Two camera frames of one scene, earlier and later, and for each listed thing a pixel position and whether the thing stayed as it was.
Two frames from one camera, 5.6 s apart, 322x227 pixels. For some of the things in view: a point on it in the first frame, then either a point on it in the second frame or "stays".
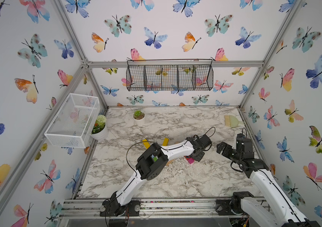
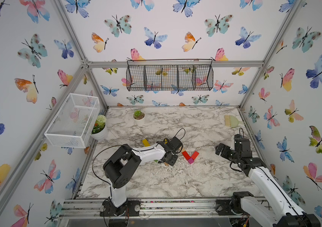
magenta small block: [191, 160] stays
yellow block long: [146, 144] stays
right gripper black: [228, 148] stays
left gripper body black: [199, 157] → [172, 160]
